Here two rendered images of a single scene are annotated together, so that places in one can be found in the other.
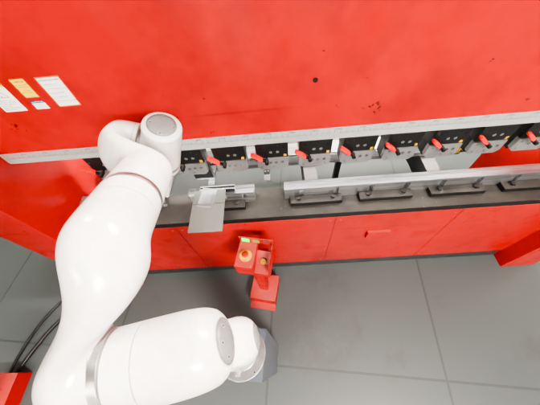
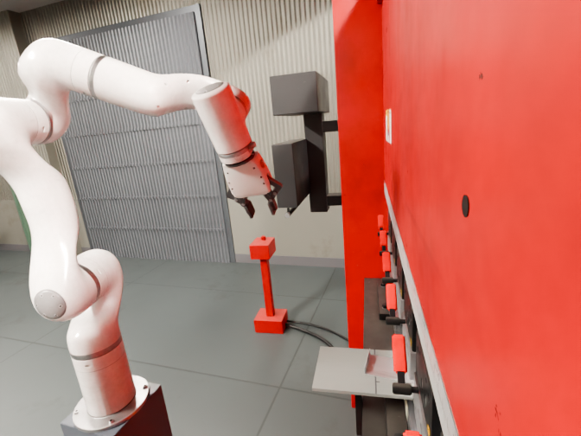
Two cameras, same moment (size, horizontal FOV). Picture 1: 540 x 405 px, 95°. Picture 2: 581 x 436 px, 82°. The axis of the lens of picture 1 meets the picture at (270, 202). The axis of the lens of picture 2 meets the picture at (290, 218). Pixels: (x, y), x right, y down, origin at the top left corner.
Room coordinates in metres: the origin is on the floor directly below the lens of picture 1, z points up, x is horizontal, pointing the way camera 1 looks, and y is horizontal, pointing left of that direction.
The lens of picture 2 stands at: (0.71, -0.49, 1.69)
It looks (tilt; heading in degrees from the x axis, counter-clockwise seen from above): 15 degrees down; 99
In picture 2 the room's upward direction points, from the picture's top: 5 degrees counter-clockwise
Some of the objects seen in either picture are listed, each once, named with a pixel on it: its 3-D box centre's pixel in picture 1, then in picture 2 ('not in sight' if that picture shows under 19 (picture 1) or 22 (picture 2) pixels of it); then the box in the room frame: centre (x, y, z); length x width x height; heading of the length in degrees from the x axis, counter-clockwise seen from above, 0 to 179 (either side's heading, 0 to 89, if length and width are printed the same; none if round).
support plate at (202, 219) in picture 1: (207, 210); (361, 369); (0.75, 0.34, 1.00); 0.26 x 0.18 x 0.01; 175
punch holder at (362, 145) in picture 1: (356, 144); not in sight; (0.83, -0.44, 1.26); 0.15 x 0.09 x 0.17; 85
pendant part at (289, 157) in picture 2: not in sight; (293, 170); (0.43, 1.58, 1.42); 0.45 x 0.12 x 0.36; 84
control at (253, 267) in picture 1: (254, 256); not in sight; (0.54, 0.13, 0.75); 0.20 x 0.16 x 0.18; 74
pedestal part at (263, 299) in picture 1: (264, 291); not in sight; (0.51, 0.14, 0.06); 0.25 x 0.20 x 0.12; 164
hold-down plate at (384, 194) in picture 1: (384, 194); not in sight; (0.75, -0.67, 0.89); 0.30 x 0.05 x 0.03; 85
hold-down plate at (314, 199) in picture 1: (315, 199); not in sight; (0.79, -0.27, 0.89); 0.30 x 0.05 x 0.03; 85
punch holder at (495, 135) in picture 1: (487, 134); not in sight; (0.78, -1.04, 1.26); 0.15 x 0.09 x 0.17; 85
